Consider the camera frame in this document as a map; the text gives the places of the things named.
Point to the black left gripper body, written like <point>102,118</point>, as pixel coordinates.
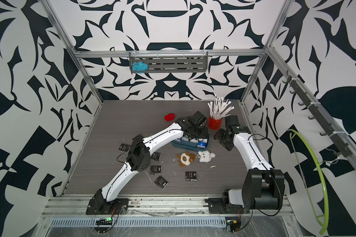
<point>200,132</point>

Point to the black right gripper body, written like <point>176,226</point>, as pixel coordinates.
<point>220,136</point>

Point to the blue cartoon tissue pack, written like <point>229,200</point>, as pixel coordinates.
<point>202,143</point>

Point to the black packet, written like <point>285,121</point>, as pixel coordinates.
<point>190,176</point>
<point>155,170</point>
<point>161,182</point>
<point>155,156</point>

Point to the black packet front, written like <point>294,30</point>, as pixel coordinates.
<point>161,182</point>

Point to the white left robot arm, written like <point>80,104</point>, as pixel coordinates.
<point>142,148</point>

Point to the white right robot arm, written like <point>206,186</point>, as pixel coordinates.
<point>263,187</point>

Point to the teal storage box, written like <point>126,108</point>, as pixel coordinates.
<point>190,144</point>

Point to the red cup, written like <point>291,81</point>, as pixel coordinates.
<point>214,124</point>

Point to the white plush toy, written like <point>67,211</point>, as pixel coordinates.
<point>205,156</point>

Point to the red plush apple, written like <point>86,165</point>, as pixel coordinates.
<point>169,117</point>

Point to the brown white plush dog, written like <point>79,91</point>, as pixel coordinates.
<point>186,158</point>

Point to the blue crochet cloth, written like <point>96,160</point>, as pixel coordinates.
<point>140,67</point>

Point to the green hoop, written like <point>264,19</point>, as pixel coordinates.
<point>312,178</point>

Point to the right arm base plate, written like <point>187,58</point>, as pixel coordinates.
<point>218,206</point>

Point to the grey wall shelf rack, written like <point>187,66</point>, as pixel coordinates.
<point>180,61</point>

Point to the grey hook rail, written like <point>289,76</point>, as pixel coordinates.
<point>330,128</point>

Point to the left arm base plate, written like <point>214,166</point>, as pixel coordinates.
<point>99,206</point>

